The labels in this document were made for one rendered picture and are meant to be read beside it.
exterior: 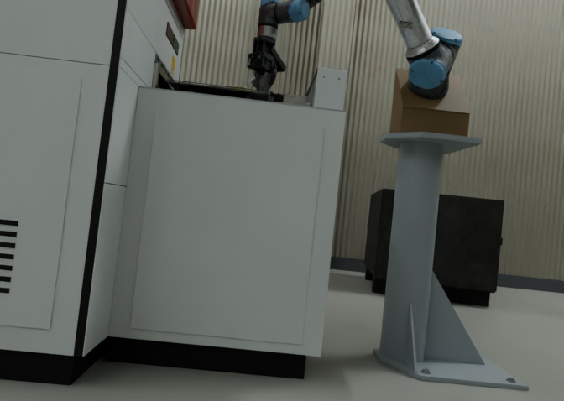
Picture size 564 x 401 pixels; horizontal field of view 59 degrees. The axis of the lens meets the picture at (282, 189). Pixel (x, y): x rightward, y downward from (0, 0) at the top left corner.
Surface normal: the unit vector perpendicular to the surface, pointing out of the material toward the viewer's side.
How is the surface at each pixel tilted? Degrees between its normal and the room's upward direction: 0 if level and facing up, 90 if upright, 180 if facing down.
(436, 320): 90
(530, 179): 90
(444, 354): 90
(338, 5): 90
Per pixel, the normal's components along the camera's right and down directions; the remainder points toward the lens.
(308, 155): 0.05, -0.04
